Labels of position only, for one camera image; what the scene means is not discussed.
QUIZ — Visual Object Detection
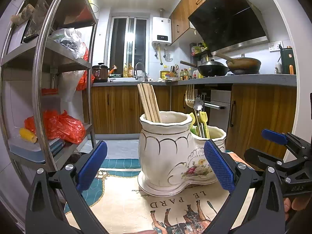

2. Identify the wall power socket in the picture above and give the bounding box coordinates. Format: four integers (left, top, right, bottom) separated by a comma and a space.
269, 41, 285, 52

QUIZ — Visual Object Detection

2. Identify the small red plastic bag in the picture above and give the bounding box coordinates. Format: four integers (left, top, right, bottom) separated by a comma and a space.
76, 43, 95, 91

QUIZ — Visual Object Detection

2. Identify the green countertop appliance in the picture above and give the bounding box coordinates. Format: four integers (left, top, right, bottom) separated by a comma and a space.
280, 48, 296, 75

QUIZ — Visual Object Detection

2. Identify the wall spice rack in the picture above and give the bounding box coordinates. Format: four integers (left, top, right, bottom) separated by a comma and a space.
191, 43, 213, 62

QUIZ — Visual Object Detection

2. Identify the yellow green plastic fork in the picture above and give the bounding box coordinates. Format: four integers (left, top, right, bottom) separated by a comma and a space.
189, 112, 197, 135

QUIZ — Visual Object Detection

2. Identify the black range hood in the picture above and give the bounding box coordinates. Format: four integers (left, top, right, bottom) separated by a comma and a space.
188, 0, 269, 53

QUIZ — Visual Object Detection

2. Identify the wooden wall cabinet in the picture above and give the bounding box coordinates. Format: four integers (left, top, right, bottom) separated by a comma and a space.
169, 0, 232, 46

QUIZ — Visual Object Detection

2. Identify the yellow cooking oil bottle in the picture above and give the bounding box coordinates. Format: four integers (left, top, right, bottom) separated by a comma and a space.
160, 65, 171, 81

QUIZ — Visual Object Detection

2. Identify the large red plastic bag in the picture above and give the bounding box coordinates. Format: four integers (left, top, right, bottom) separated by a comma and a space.
24, 110, 86, 144

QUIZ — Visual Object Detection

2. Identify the black kitchen faucet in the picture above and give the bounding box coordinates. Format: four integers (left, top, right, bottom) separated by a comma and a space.
135, 62, 149, 82

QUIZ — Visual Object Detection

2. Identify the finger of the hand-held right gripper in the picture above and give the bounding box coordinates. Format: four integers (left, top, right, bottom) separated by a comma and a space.
244, 147, 285, 176
261, 129, 312, 162

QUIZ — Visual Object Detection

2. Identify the stainless steel shelf rack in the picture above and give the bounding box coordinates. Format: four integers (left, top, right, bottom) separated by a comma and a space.
0, 0, 99, 173

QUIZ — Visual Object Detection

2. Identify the row of sauce bottles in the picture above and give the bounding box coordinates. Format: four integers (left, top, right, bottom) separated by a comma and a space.
179, 68, 200, 80

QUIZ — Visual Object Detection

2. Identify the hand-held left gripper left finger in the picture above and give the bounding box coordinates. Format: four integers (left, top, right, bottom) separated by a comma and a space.
25, 140, 111, 234

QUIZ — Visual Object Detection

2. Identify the corn cob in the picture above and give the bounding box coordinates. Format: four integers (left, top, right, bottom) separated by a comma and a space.
19, 128, 37, 143

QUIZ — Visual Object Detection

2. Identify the white water heater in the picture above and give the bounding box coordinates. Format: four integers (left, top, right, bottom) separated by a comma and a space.
152, 17, 172, 47

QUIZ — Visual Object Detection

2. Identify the dark plastic bag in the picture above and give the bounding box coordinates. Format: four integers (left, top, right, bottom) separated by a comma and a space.
24, 0, 51, 42

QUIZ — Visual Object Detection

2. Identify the white plastic bag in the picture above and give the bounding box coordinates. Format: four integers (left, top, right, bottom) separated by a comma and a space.
59, 70, 85, 102

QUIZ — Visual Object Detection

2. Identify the kitchen window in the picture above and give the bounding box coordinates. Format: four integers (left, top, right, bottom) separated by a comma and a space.
107, 16, 150, 78

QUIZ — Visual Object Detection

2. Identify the brown frying pan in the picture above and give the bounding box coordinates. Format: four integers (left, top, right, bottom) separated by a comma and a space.
214, 52, 262, 75

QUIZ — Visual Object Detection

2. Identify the beige wooden chopstick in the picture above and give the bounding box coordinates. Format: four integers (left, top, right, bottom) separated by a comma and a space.
137, 84, 151, 122
150, 85, 163, 123
141, 83, 154, 122
145, 83, 158, 123

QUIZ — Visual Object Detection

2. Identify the blue plastic tray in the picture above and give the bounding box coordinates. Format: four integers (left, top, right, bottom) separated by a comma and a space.
9, 138, 66, 163

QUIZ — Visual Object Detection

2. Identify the person's right hand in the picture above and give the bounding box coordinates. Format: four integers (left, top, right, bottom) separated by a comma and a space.
284, 195, 312, 225

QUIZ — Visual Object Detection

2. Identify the wooden kitchen base cabinet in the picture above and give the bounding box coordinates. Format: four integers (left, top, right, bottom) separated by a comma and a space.
83, 83, 298, 161

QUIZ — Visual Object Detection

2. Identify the silver metal fork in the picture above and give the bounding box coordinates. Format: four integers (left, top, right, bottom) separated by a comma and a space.
194, 97, 204, 137

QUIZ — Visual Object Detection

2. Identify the black wok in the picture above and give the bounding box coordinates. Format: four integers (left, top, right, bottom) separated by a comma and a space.
180, 60, 231, 77

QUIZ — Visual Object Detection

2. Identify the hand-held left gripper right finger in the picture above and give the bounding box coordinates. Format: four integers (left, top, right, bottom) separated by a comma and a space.
203, 139, 286, 234

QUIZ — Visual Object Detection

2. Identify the printed quilted mat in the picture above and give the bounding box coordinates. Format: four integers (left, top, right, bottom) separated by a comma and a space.
64, 149, 259, 234

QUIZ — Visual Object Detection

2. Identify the clear plastic bag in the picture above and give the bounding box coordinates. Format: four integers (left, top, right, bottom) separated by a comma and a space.
50, 28, 86, 59

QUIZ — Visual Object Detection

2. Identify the yellow green plastic spoon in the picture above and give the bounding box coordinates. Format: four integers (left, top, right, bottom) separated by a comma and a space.
199, 112, 210, 138

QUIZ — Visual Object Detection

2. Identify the white floral ceramic utensil holder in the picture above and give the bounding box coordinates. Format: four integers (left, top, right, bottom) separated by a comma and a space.
137, 111, 227, 197

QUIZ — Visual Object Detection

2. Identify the gold metal fork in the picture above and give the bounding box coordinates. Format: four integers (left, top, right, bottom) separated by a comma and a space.
185, 84, 198, 117

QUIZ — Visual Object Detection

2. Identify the stainless steel built-in oven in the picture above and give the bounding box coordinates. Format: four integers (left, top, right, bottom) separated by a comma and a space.
197, 89, 232, 135

